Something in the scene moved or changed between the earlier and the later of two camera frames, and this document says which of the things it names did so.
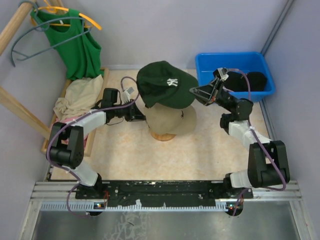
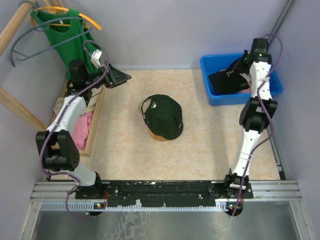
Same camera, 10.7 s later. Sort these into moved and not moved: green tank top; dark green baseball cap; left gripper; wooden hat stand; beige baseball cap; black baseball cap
Moved: left gripper; dark green baseball cap; black baseball cap; beige baseball cap
Not moved: wooden hat stand; green tank top
